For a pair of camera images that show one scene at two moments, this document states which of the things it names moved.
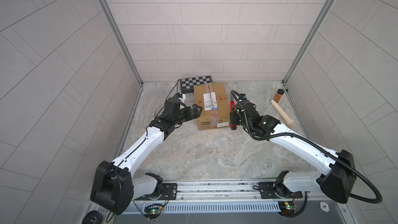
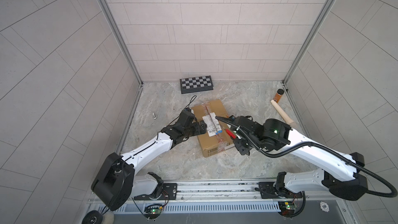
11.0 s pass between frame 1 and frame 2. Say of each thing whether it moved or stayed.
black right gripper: moved
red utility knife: moved
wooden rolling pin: stayed
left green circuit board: stayed
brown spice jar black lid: stayed
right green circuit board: stayed
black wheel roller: stayed
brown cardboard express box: moved
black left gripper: moved
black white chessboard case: stayed
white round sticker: stayed
